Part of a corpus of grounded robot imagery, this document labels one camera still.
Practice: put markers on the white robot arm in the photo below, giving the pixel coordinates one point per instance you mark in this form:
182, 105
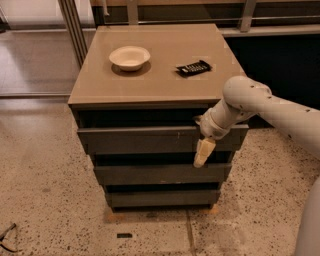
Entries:
244, 98

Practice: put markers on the grey middle drawer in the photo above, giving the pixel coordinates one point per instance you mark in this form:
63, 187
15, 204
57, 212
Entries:
161, 174

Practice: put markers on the metal railing frame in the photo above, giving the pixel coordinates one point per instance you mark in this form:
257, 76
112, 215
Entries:
236, 18

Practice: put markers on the black floor tape piece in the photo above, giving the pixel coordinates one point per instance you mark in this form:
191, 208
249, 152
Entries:
124, 235

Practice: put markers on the grey drawer cabinet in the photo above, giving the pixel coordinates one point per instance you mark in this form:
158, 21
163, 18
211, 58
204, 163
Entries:
104, 96

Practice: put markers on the grey drawer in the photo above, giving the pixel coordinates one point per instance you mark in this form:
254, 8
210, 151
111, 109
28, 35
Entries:
140, 140
161, 174
162, 198

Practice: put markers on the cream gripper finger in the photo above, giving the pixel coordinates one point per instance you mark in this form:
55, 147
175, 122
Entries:
204, 149

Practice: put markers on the black calculator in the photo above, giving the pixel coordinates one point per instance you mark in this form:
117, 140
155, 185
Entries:
194, 68

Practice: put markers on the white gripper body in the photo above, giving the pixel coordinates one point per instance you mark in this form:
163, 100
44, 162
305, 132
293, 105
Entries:
209, 127

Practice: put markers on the grey top drawer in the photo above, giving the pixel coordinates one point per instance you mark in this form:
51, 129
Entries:
140, 140

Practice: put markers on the white ceramic bowl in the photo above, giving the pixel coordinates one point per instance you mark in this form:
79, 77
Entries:
129, 58

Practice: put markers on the grey bottom drawer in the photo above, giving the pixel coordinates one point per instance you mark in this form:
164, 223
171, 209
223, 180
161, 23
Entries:
162, 198

